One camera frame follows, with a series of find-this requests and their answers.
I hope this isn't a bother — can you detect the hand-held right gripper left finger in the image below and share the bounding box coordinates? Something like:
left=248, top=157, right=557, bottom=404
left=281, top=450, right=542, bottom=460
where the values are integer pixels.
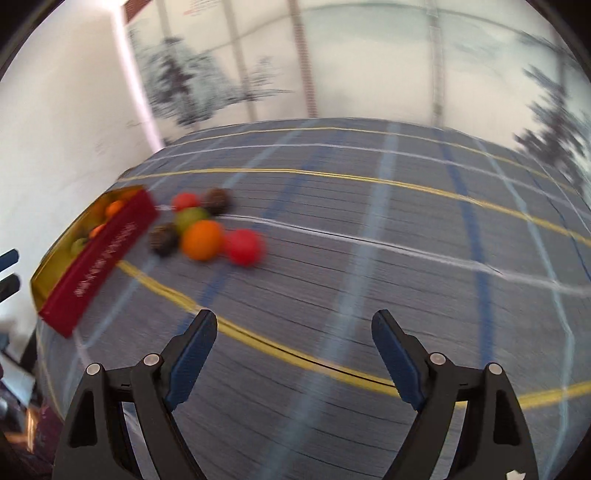
left=55, top=309, right=219, bottom=480

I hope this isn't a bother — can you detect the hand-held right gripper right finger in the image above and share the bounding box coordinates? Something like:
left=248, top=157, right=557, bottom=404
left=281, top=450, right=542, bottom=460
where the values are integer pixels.
left=372, top=309, right=540, bottom=480

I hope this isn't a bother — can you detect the red box with gold inside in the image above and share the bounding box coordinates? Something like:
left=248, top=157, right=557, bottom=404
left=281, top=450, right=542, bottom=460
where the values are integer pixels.
left=30, top=185, right=158, bottom=339

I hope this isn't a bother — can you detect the grey plaid tablecloth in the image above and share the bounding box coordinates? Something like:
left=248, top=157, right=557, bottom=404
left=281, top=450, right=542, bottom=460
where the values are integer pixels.
left=34, top=117, right=591, bottom=480

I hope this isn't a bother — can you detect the large orange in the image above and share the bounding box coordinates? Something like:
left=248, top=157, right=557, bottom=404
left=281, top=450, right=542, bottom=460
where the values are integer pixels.
left=181, top=220, right=225, bottom=262

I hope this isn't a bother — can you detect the dark brown fruit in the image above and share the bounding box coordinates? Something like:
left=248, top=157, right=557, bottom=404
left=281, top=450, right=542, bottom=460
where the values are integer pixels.
left=148, top=223, right=181, bottom=257
left=203, top=188, right=232, bottom=216

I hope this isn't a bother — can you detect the large red fruit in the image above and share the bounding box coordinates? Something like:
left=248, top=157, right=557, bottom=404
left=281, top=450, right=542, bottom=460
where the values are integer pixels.
left=225, top=229, right=265, bottom=267

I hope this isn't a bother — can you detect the small red fruit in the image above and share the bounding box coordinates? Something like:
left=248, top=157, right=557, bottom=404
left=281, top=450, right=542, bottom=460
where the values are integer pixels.
left=172, top=192, right=201, bottom=212

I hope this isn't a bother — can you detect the tree landscape wall mural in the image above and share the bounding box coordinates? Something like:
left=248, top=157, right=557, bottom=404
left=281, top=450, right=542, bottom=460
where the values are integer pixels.
left=124, top=0, right=591, bottom=188

